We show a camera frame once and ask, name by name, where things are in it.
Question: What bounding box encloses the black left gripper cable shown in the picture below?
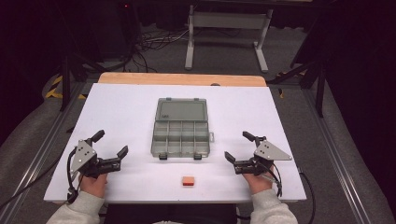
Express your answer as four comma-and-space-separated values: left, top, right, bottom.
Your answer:
0, 147, 82, 210

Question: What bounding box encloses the person's left hand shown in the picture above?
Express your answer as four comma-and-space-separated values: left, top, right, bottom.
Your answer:
79, 173, 108, 199

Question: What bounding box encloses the yellow black hazard tape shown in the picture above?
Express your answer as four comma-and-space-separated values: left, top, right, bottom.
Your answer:
44, 75, 88, 101

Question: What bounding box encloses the tangle of floor cables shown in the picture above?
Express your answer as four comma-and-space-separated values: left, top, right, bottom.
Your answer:
124, 25, 237, 74

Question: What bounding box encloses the person's right hand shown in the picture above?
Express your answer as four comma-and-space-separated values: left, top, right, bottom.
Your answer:
242, 165, 276, 196

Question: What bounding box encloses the clear plastic compartment box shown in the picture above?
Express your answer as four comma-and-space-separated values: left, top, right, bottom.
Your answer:
150, 97, 216, 161

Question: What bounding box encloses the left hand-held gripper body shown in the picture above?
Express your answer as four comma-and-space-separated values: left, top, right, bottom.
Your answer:
69, 138, 122, 179

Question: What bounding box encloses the white metal stand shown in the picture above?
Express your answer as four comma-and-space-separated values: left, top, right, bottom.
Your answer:
184, 4, 275, 74

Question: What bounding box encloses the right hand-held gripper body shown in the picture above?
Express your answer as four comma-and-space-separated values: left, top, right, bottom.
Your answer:
233, 135, 293, 177

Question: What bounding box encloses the black tripod stand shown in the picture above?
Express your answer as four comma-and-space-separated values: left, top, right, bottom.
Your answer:
59, 49, 110, 112
266, 18, 331, 119

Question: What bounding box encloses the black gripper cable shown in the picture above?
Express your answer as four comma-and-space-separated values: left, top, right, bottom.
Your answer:
260, 161, 317, 224
0, 147, 82, 210

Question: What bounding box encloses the white table board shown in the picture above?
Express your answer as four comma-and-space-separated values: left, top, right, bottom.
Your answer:
43, 82, 308, 203

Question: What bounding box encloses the wooden table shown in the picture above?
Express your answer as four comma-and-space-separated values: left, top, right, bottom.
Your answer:
97, 72, 268, 88

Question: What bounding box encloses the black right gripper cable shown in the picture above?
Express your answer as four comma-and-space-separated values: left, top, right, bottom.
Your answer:
260, 161, 317, 224

